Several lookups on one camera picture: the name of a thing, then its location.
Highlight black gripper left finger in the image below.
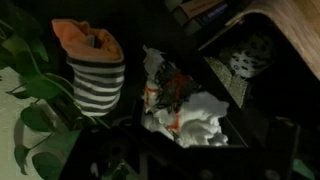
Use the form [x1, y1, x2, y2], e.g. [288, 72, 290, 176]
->
[59, 98, 146, 180]

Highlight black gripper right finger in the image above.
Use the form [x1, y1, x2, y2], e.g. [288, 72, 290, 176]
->
[264, 115, 302, 180]

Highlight orange grey striped sock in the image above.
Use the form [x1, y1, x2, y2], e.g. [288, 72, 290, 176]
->
[51, 18, 127, 118]

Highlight white sock bundle red marks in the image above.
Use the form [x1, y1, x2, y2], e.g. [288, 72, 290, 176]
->
[141, 44, 231, 148]

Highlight woven bamboo drawer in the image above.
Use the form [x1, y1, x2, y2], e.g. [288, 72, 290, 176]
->
[198, 0, 320, 113]

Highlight grey knitted cloth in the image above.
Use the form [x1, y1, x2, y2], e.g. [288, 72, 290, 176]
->
[204, 56, 250, 108]

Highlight green pothos plant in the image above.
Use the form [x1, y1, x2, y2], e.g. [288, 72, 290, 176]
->
[0, 19, 111, 180]

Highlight white black spotted sock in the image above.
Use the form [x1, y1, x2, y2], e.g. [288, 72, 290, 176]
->
[228, 31, 276, 80]

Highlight black spine book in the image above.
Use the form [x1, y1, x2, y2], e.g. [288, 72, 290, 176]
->
[195, 3, 232, 27]

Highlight tan spine book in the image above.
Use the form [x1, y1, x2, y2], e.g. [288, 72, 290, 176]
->
[179, 0, 228, 20]

